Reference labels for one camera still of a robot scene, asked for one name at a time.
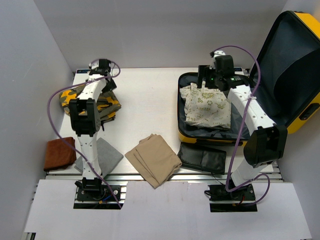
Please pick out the camouflage orange green garment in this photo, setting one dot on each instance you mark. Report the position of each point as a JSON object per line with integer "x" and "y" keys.
{"x": 107, "y": 103}

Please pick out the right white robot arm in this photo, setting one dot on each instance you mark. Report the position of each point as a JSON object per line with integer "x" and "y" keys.
{"x": 267, "y": 139}

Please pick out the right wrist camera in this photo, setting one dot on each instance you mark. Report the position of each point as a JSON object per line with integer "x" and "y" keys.
{"x": 217, "y": 53}

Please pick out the brown fleece towel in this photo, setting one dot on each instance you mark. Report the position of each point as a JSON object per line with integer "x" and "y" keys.
{"x": 58, "y": 155}

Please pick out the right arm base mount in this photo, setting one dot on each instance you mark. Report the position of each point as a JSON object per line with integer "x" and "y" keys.
{"x": 238, "y": 201}

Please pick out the grey cloth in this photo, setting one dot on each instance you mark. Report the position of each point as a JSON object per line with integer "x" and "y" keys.
{"x": 100, "y": 154}

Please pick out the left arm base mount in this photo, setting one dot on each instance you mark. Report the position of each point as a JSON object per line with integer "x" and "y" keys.
{"x": 93, "y": 194}

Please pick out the blue table label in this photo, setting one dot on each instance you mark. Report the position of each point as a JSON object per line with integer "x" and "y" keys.
{"x": 82, "y": 71}
{"x": 238, "y": 69}

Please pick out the left blue table label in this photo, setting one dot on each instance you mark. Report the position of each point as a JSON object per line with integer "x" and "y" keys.
{"x": 82, "y": 71}

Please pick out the white patterned cloth bag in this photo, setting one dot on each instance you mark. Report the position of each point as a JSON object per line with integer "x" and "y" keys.
{"x": 206, "y": 108}

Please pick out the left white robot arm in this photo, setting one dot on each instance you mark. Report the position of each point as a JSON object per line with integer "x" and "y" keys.
{"x": 84, "y": 114}

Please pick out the right blue table label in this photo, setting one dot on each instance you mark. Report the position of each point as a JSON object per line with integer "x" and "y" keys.
{"x": 238, "y": 69}

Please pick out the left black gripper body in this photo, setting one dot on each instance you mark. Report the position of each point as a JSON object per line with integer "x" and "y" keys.
{"x": 110, "y": 85}

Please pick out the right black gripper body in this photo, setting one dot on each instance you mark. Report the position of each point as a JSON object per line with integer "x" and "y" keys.
{"x": 212, "y": 78}

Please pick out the yellow hard-shell suitcase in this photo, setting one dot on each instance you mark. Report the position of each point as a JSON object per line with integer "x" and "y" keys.
{"x": 289, "y": 89}

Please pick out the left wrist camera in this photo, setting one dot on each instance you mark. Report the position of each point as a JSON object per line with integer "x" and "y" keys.
{"x": 93, "y": 65}

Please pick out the beige garment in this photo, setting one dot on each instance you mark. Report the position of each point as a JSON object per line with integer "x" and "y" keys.
{"x": 154, "y": 160}

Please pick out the black leather pouch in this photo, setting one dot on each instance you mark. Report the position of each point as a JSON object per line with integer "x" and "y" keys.
{"x": 202, "y": 158}

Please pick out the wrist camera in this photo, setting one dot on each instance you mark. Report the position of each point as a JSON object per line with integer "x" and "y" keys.
{"x": 93, "y": 65}
{"x": 217, "y": 53}

